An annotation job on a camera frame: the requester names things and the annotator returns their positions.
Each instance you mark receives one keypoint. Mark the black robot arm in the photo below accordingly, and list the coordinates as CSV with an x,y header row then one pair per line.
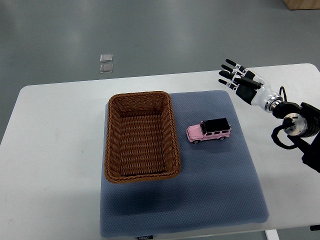
x,y
301,123

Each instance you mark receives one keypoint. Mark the wooden box corner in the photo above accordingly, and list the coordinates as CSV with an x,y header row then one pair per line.
x,y
302,4

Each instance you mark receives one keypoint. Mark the pink toy car black roof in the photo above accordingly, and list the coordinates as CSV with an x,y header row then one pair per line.
x,y
207,130

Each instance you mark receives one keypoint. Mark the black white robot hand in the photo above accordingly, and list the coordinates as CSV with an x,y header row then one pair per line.
x,y
249,86

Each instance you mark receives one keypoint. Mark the blue grey mat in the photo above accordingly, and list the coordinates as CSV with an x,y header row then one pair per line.
x,y
217,186

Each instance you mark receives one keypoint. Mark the upper clear floor plate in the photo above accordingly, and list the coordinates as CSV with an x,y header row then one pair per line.
x,y
106,57

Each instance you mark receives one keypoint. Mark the white table leg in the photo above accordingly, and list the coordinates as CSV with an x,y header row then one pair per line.
x,y
272,234

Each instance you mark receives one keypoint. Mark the brown wicker basket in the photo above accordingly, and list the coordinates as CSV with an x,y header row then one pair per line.
x,y
141,138

